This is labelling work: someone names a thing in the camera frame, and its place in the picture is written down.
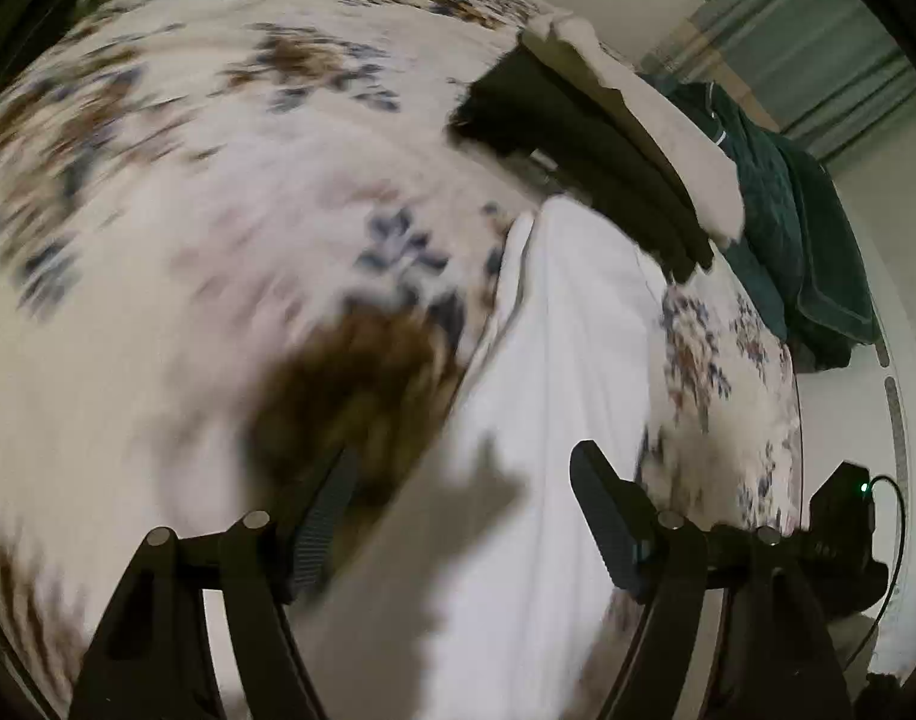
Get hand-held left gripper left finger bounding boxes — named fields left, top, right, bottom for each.
left=68, top=448, right=364, bottom=720

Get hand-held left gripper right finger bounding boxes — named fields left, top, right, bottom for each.
left=569, top=439, right=857, bottom=720

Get white cloth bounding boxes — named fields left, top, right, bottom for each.
left=297, top=195, right=673, bottom=720

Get black folded clothes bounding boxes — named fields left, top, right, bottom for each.
left=447, top=45, right=716, bottom=283

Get white slotted panel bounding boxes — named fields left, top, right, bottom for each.
left=792, top=217, right=916, bottom=680

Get brown cloth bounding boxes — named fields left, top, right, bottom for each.
left=244, top=307, right=463, bottom=511

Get dark green garment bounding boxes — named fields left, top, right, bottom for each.
left=638, top=75, right=881, bottom=373

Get floral bed sheet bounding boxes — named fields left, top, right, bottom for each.
left=0, top=0, right=804, bottom=720

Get cream folded cloth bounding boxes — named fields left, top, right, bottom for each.
left=519, top=11, right=747, bottom=245

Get striped curtain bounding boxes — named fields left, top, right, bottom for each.
left=645, top=0, right=913, bottom=164

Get black cable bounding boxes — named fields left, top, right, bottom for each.
left=869, top=475, right=911, bottom=680

